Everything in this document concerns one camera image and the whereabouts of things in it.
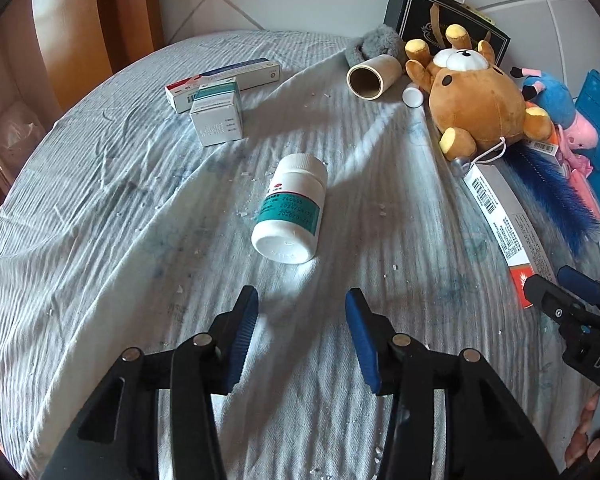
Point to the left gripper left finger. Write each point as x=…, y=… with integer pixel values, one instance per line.
x=231, y=332

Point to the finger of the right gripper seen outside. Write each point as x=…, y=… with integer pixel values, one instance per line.
x=549, y=298

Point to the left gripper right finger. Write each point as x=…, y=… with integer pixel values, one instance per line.
x=371, y=335

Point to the person right hand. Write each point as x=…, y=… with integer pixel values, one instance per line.
x=580, y=444

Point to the white orange medicine box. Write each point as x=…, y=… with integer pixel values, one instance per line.
x=510, y=225

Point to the blue feather duster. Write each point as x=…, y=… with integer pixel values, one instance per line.
x=554, y=193

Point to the white green medicine bottle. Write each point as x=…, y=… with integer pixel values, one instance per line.
x=288, y=223

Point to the blue-headed pink pig plush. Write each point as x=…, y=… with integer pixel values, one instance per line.
x=574, y=133

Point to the striped blue bed sheet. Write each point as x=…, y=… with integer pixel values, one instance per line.
x=123, y=230

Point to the brown teddy bear plush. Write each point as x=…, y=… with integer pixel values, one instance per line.
x=472, y=102

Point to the white teal medicine box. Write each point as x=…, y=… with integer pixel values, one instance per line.
x=216, y=112

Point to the small white pill bottle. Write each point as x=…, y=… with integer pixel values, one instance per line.
x=412, y=96

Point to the cardboard tube roll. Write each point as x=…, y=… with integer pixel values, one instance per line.
x=372, y=78

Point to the long white blue box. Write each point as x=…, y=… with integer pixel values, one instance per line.
x=248, y=75

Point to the grey plush toy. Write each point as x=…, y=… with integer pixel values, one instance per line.
x=381, y=40

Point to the black gift box gold handle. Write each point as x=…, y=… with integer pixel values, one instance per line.
x=428, y=20

